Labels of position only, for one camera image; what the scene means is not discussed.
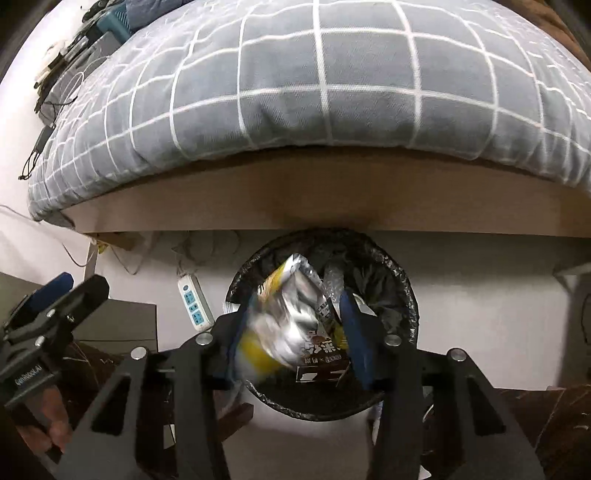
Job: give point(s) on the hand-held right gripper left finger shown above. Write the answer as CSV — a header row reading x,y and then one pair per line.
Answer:
x,y
221,341

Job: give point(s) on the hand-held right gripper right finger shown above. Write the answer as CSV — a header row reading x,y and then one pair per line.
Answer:
x,y
355,337

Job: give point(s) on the cream furniture panel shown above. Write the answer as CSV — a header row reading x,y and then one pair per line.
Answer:
x,y
575,314

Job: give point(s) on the yellow snack wrapper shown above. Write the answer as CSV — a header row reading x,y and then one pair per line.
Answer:
x,y
281,332

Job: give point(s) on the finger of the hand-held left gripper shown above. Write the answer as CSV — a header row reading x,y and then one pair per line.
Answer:
x,y
78,300
51,288

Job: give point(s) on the grey suitcase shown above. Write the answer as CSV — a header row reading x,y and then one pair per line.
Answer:
x,y
87,50

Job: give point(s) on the person's left hand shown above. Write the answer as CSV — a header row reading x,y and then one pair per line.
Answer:
x,y
55,424

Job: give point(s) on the teal suitcase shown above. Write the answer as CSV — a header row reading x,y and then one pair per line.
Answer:
x,y
115,21

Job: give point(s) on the clear plastic bag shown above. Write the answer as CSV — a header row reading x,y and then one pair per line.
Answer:
x,y
333,281

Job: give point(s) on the brown snack box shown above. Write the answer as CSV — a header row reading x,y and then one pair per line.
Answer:
x,y
323,364

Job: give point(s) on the dark grey box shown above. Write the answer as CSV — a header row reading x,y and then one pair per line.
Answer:
x,y
115,323

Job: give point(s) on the trash bin with black liner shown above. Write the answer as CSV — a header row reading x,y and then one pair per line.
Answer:
x,y
392,295

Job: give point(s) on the wooden bed frame rail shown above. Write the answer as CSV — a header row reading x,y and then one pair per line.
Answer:
x,y
323,194

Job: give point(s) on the white power strip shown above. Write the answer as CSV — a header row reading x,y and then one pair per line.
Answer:
x,y
194,304

